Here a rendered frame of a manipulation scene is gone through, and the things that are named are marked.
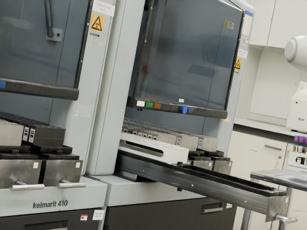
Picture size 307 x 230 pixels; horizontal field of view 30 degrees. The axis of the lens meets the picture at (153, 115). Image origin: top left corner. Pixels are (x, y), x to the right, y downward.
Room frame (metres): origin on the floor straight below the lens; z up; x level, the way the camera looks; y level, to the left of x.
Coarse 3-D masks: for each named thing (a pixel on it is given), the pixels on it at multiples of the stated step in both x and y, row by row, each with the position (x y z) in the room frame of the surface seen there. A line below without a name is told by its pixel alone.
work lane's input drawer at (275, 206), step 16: (128, 160) 1.82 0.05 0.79; (144, 160) 1.80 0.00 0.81; (144, 176) 1.78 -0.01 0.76; (160, 176) 1.74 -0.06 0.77; (176, 176) 1.71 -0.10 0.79; (192, 176) 1.67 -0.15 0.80; (208, 176) 1.66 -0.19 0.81; (224, 176) 1.75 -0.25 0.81; (208, 192) 1.64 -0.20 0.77; (224, 192) 1.61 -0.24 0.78; (240, 192) 1.58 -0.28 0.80; (256, 192) 1.56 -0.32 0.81; (272, 192) 1.55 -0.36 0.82; (256, 208) 1.54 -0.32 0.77; (272, 208) 1.55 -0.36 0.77
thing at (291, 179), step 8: (256, 176) 1.89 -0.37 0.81; (264, 176) 1.88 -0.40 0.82; (272, 176) 1.89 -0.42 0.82; (280, 176) 1.93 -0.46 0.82; (288, 176) 1.97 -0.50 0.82; (296, 176) 2.01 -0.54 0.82; (304, 176) 2.06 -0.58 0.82; (280, 184) 1.85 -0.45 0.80; (288, 184) 1.84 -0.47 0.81; (296, 184) 1.82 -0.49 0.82; (304, 184) 1.82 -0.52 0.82; (288, 192) 2.26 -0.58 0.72; (288, 208) 2.26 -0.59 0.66; (248, 216) 1.90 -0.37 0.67; (288, 216) 2.27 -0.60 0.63; (248, 224) 1.89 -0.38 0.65
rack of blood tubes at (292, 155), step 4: (292, 152) 1.90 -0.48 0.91; (296, 152) 1.89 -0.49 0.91; (288, 156) 1.91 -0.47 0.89; (292, 156) 1.90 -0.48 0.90; (296, 156) 1.89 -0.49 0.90; (300, 156) 1.89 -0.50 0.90; (304, 156) 1.88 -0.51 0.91; (288, 160) 1.91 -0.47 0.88; (292, 160) 1.90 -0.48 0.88; (288, 164) 1.90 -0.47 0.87; (292, 164) 1.90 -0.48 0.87; (296, 164) 1.89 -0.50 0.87; (300, 164) 1.88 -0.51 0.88; (288, 168) 1.90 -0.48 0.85; (292, 168) 1.90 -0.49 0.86; (296, 168) 1.89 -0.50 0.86; (300, 168) 1.88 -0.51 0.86
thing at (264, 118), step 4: (248, 112) 4.89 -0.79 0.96; (248, 116) 4.89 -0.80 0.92; (252, 116) 4.87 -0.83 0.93; (256, 116) 4.84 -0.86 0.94; (260, 116) 4.82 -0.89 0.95; (264, 116) 4.80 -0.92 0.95; (268, 116) 4.78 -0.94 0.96; (272, 116) 4.77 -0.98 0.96; (256, 120) 4.84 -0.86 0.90; (260, 120) 4.82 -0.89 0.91; (264, 120) 4.80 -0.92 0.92; (268, 120) 4.78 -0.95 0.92; (272, 120) 4.75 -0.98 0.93; (276, 120) 4.73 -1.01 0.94; (280, 120) 4.71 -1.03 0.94; (284, 120) 4.69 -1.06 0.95; (272, 124) 4.75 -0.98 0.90; (276, 124) 4.73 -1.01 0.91; (280, 124) 4.71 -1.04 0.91; (284, 124) 4.69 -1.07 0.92
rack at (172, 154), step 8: (128, 136) 1.88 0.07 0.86; (136, 136) 1.91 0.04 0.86; (120, 144) 1.94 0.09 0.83; (128, 144) 1.97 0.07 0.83; (144, 144) 1.81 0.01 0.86; (152, 144) 1.79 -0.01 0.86; (160, 144) 1.81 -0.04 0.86; (168, 144) 1.85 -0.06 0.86; (136, 152) 1.83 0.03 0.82; (144, 152) 1.93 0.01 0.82; (152, 152) 1.91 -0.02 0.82; (168, 152) 1.76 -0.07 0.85; (176, 152) 1.77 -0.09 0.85; (184, 152) 1.80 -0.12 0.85; (160, 160) 1.77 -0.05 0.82; (168, 160) 1.75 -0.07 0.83; (176, 160) 1.78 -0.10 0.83; (184, 160) 1.81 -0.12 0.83
